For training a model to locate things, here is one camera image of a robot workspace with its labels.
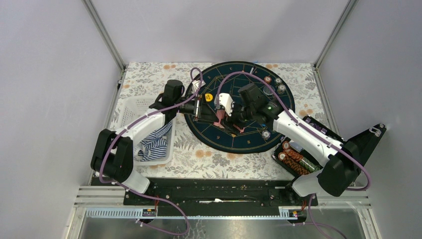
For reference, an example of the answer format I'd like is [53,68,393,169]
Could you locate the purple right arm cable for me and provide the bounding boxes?
[215,71,373,238]

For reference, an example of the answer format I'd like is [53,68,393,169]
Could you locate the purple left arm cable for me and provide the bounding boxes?
[99,67,205,205]

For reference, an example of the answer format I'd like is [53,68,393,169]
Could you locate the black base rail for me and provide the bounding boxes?
[91,177,319,218]

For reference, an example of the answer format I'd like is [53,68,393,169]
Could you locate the grey chip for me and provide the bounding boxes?
[277,84,287,95]
[261,130,271,140]

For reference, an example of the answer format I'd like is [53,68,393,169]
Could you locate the clear dealer button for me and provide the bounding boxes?
[263,86,275,97]

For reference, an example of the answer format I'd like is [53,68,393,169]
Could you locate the round dark poker mat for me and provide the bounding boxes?
[184,61,295,154]

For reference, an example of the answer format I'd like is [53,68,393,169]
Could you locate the blue white striped cloth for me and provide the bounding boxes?
[135,122,173,162]

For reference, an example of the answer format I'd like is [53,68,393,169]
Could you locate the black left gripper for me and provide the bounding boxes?
[174,93,219,123]

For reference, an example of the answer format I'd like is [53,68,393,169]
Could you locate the white plastic laundry basket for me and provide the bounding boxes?
[109,96,176,166]

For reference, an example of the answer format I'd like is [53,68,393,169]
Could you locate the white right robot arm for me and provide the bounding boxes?
[266,89,367,205]

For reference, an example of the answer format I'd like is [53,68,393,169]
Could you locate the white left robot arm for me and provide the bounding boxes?
[91,80,217,205]

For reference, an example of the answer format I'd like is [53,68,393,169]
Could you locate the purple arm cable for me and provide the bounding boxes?
[99,67,205,205]
[215,71,373,238]

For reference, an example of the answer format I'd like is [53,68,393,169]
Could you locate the yellow big blind button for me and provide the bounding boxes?
[204,93,213,102]

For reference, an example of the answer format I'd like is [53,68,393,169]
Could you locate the red chip rows in case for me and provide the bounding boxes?
[277,141,320,175]

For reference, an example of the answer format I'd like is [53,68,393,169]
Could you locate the black poker chip case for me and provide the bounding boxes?
[273,116,386,189]

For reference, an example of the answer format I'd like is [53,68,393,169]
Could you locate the pink sponge block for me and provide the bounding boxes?
[213,110,226,129]

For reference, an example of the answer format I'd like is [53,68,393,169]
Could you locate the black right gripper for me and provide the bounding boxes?
[220,100,255,136]

